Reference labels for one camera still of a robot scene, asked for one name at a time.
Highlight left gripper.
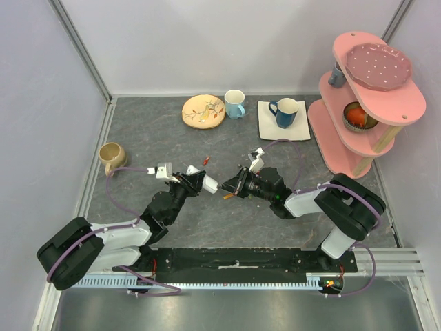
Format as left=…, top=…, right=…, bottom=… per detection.
left=167, top=170, right=207, bottom=224

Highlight white remote control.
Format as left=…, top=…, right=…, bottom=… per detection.
left=186, top=165, right=218, bottom=194

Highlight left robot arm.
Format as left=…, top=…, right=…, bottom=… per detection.
left=37, top=163, right=218, bottom=290

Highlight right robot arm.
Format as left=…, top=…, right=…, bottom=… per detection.
left=220, top=167, right=386, bottom=272

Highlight yellow floral plate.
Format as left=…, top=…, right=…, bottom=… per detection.
left=181, top=94, right=226, bottom=130

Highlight white square plate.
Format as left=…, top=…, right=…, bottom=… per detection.
left=258, top=101, right=311, bottom=141

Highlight light blue mug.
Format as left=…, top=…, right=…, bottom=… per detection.
left=224, top=90, right=245, bottom=119

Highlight beige ceramic mug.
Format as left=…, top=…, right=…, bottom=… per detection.
left=99, top=142, right=128, bottom=176

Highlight dark blue mug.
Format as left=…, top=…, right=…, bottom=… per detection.
left=268, top=98, right=300, bottom=129

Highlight bowl with fruit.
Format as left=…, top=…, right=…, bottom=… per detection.
left=342, top=101, right=378, bottom=132

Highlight grey blue cup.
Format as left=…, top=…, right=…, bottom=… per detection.
left=328, top=62, right=347, bottom=88

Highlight pink dotted plate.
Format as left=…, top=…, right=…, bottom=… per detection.
left=345, top=43, right=413, bottom=92

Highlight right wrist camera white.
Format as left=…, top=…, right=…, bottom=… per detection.
left=248, top=148, right=265, bottom=174

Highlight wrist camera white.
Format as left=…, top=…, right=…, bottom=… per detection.
left=147, top=162, right=180, bottom=183
left=248, top=148, right=265, bottom=174

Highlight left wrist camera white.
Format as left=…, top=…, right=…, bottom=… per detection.
left=147, top=162, right=180, bottom=183

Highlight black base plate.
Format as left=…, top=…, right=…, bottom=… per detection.
left=130, top=248, right=358, bottom=284

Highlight white slotted cable duct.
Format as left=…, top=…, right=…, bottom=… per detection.
left=72, top=274, right=336, bottom=290

